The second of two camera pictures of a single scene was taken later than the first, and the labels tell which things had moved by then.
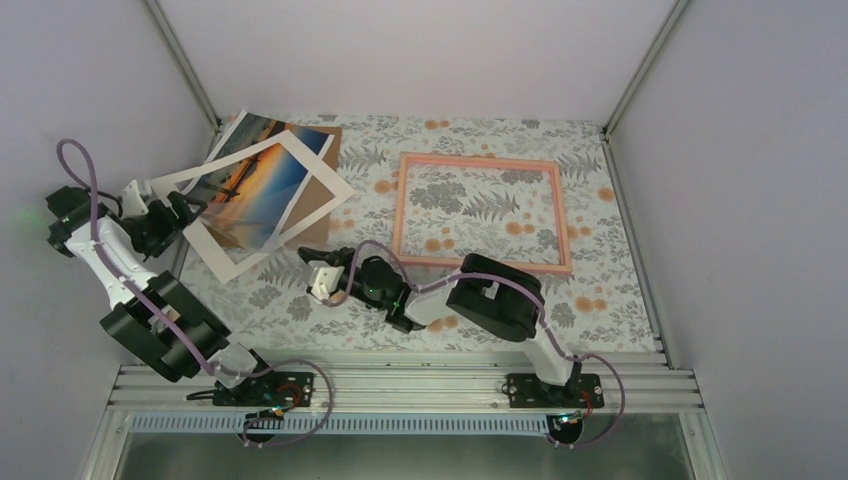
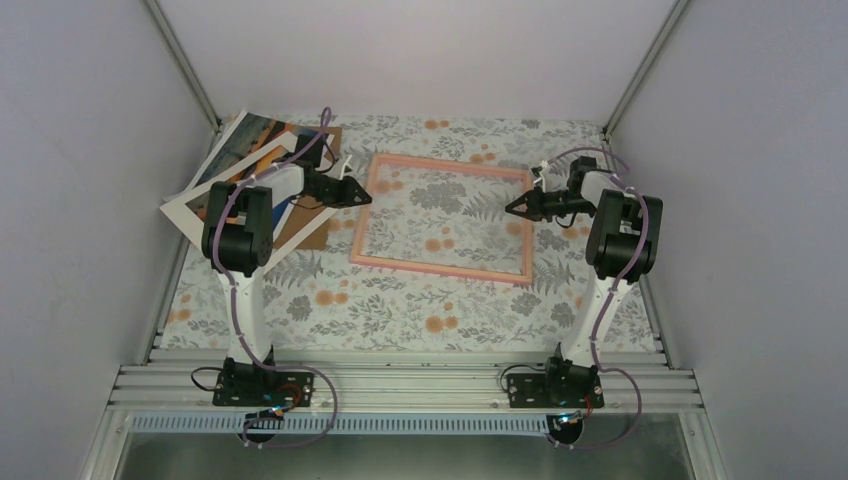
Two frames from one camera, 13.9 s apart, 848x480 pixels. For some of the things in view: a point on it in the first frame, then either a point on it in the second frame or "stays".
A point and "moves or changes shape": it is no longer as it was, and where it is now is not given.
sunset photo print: x=250 y=200 moves or changes shape
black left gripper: x=171 y=227 -> x=350 y=187
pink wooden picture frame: x=478 y=161 -> x=524 y=178
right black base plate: x=525 y=391 stays
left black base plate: x=270 y=390 stays
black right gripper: x=336 y=258 -> x=536 y=211
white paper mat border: x=252 y=262 moves or changes shape
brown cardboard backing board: x=316 y=235 stays
